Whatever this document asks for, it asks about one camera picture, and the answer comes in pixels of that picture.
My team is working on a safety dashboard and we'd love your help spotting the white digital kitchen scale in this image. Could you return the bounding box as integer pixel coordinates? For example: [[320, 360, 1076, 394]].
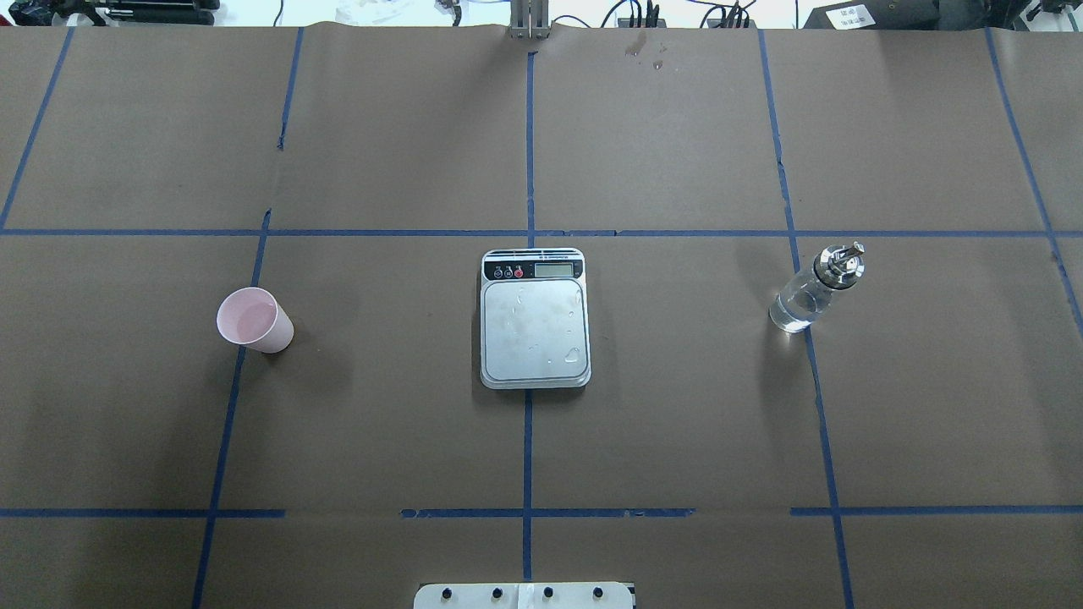
[[479, 247, 592, 390]]

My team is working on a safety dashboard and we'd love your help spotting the black box with white label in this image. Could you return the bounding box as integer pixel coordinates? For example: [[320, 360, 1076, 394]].
[[800, 1, 941, 30]]

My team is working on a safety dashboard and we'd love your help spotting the pink plastic cup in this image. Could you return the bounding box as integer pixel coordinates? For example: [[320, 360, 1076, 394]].
[[216, 288, 295, 354]]

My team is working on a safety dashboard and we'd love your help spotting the aluminium frame post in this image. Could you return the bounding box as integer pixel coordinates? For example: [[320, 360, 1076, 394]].
[[508, 0, 552, 40]]

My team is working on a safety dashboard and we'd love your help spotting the clear glass sauce bottle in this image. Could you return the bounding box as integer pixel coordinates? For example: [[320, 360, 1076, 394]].
[[768, 239, 866, 334]]

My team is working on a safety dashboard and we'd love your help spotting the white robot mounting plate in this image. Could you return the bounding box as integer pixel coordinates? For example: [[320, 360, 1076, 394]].
[[413, 581, 637, 608]]

